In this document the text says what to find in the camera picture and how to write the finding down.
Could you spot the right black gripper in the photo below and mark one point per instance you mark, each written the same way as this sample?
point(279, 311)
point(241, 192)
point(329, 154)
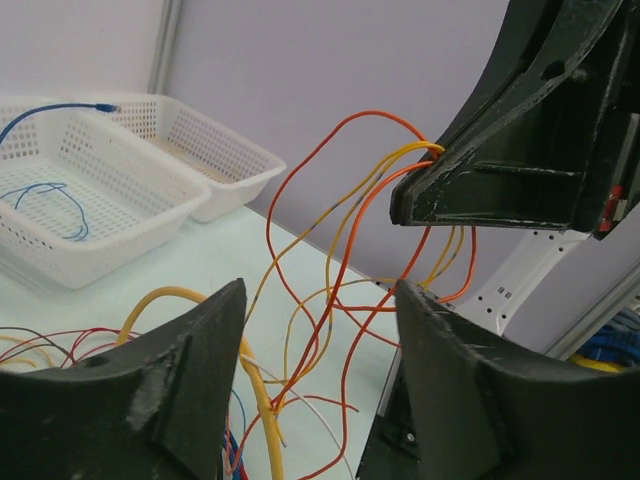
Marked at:
point(549, 138)

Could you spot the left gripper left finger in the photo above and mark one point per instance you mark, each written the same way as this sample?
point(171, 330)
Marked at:
point(152, 408)

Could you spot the white plastic basket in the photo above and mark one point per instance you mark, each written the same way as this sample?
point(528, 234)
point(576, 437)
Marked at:
point(81, 196)
point(233, 168)

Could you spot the aluminium frame rail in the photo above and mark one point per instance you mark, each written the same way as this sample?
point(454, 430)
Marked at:
point(623, 294)

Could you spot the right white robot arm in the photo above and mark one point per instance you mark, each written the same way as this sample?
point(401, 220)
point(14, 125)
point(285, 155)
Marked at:
point(504, 292)

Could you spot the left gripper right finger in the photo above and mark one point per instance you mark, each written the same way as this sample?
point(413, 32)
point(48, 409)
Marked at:
point(487, 408)

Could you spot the left white plastic basket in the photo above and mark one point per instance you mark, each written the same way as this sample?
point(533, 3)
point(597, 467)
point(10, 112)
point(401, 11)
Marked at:
point(81, 196)

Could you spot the right white plastic basket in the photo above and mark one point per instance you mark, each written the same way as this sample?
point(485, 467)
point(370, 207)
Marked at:
point(233, 168)

